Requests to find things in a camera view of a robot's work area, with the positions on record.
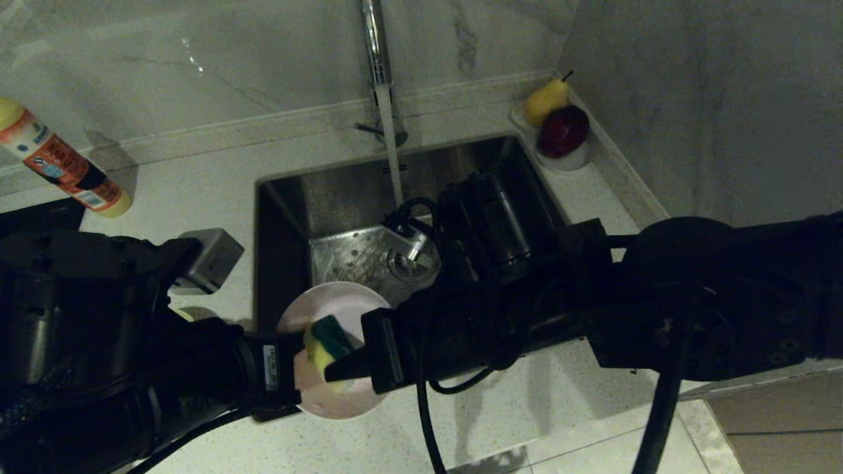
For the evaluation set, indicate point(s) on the black induction cooktop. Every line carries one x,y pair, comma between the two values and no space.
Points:
39,217

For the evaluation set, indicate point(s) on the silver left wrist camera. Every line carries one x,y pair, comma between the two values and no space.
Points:
207,260

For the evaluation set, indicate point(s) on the pink plastic bowl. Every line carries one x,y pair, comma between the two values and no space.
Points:
342,306

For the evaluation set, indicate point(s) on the running tap water stream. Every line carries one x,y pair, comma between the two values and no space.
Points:
394,158

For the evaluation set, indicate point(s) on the metal sink drain strainer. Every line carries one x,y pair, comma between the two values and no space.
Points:
402,266

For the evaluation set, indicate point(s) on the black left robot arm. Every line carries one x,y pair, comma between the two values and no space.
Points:
79,329

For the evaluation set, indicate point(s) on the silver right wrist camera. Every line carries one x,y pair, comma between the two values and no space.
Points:
411,240

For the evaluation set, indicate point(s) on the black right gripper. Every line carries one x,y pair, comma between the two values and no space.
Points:
461,336

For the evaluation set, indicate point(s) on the chrome kitchen faucet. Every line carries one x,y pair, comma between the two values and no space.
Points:
374,46

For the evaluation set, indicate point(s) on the yellow pear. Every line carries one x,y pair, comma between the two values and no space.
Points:
544,102

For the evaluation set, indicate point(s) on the stainless steel sink basin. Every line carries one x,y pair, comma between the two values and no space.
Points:
329,197

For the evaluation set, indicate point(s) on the small white dish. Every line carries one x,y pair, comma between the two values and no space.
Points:
573,162

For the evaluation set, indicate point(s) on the green and yellow sponge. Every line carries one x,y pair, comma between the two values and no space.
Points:
323,342

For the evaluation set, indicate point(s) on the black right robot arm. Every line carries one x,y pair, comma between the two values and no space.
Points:
724,296

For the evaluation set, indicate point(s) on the orange label detergent bottle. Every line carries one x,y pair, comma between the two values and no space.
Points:
66,168

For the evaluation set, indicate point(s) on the dark red apple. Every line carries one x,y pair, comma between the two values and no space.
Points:
564,130

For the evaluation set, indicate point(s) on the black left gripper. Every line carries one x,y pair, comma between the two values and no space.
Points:
224,375

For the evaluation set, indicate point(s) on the yellow plastic bowl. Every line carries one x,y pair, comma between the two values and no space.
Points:
183,314

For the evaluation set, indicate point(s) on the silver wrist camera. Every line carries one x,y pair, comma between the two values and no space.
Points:
207,260
411,240

